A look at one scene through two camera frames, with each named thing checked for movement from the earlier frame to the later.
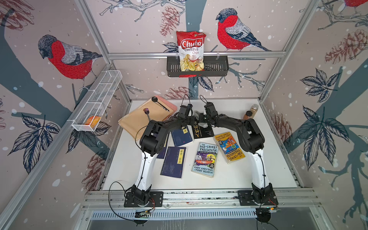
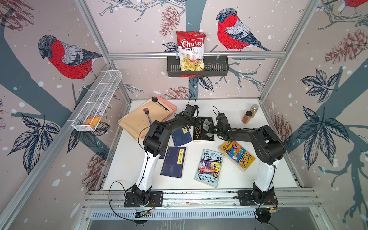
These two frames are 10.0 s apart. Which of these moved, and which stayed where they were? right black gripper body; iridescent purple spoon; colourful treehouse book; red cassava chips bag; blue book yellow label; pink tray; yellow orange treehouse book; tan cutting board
Moved: yellow orange treehouse book; right black gripper body; colourful treehouse book
Stayed: red cassava chips bag; iridescent purple spoon; pink tray; blue book yellow label; tan cutting board
